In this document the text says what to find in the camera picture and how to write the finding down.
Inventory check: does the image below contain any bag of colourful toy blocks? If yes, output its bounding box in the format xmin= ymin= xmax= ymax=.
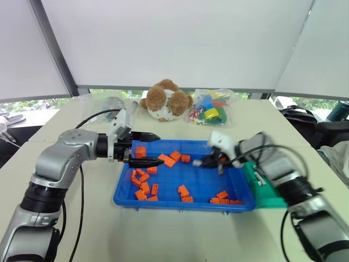
xmin=186 ymin=87 xmax=237 ymax=128

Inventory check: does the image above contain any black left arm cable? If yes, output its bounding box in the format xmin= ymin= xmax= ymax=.
xmin=75 ymin=109 xmax=123 ymax=129

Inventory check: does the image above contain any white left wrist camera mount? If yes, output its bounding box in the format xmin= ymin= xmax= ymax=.
xmin=105 ymin=109 xmax=135 ymax=164

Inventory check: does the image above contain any clear plastic bag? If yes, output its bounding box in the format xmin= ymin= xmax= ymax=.
xmin=83 ymin=94 xmax=127 ymax=124

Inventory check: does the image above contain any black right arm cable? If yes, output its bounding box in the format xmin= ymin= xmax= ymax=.
xmin=222 ymin=144 xmax=310 ymax=181

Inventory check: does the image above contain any black backpack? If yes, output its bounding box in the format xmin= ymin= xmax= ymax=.
xmin=280 ymin=104 xmax=349 ymax=150

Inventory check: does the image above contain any grey cloth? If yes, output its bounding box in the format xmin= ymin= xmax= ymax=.
xmin=317 ymin=141 xmax=349 ymax=190

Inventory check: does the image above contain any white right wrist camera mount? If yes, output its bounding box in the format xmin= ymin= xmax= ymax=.
xmin=207 ymin=130 xmax=244 ymax=168

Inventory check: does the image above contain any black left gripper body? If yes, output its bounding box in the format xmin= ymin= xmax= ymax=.
xmin=113 ymin=131 xmax=135 ymax=163

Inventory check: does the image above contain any grey cylindrical tube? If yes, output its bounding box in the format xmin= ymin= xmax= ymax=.
xmin=128 ymin=100 xmax=140 ymax=121

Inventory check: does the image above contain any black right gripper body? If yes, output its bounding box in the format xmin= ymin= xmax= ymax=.
xmin=210 ymin=146 xmax=233 ymax=165

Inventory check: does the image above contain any green plastic bin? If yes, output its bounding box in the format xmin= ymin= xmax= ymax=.
xmin=242 ymin=160 xmax=289 ymax=210

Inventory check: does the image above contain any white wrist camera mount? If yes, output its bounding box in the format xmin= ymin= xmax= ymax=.
xmin=207 ymin=130 xmax=244 ymax=168
xmin=105 ymin=109 xmax=135 ymax=164

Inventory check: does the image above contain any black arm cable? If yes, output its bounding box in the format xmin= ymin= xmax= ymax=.
xmin=222 ymin=144 xmax=310 ymax=181
xmin=75 ymin=109 xmax=123 ymax=129

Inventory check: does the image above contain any blue plastic bin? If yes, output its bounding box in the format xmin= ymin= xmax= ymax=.
xmin=113 ymin=139 xmax=257 ymax=215

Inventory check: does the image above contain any brown and white plush bear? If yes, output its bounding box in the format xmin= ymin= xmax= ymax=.
xmin=139 ymin=79 xmax=195 ymax=123

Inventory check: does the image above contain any black lower body cable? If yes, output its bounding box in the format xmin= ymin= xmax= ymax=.
xmin=60 ymin=160 xmax=85 ymax=262

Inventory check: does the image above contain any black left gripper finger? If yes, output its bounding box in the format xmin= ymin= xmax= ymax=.
xmin=128 ymin=157 xmax=166 ymax=169
xmin=131 ymin=132 xmax=161 ymax=143

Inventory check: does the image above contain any dark green bottle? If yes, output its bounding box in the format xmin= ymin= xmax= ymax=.
xmin=326 ymin=99 xmax=349 ymax=122

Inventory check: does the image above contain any long orange toy brick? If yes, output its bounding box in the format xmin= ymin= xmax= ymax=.
xmin=157 ymin=153 xmax=177 ymax=168

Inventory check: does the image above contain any dark window frame post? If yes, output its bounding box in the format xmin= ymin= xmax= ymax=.
xmin=28 ymin=0 xmax=79 ymax=98

